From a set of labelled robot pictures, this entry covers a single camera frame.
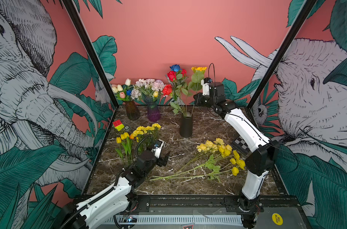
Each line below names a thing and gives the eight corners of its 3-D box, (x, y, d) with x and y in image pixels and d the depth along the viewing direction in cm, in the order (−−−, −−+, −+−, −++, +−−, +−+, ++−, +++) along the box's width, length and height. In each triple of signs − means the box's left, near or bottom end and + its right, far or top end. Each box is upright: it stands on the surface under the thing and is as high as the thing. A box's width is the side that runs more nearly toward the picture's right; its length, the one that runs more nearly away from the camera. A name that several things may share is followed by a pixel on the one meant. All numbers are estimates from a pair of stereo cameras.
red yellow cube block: (114, 127, 109) (111, 122, 104) (120, 122, 111) (118, 118, 107) (118, 131, 106) (115, 127, 102) (124, 127, 108) (122, 123, 104)
